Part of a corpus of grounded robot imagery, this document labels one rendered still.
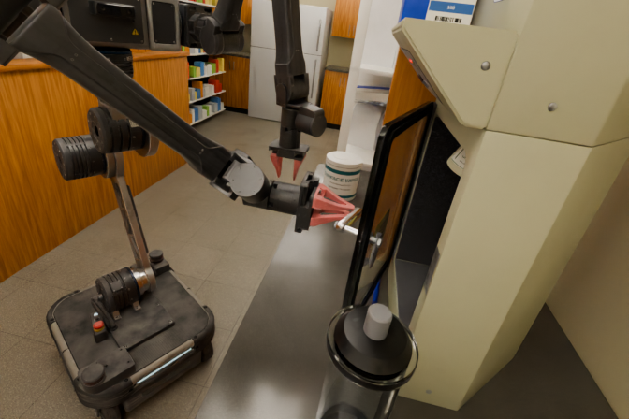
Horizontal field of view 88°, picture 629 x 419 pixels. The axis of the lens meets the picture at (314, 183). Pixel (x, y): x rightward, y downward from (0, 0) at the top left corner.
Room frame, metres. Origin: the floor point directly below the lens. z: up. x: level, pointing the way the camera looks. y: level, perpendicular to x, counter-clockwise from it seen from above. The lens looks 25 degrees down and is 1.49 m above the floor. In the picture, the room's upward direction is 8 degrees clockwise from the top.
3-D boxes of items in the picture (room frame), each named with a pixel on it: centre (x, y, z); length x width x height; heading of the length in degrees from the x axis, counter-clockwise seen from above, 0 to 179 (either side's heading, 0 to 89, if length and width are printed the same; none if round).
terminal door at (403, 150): (0.53, -0.14, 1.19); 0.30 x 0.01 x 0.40; 154
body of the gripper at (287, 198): (0.54, 0.04, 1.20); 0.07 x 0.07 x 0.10; 84
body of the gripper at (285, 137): (0.85, 0.08, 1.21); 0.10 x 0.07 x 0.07; 83
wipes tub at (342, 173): (1.10, -0.10, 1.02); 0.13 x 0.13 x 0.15
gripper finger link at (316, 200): (0.53, -0.03, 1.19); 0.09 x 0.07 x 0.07; 84
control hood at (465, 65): (0.53, -0.14, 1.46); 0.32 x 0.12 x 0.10; 173
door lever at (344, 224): (0.48, -0.08, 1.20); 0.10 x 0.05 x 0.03; 154
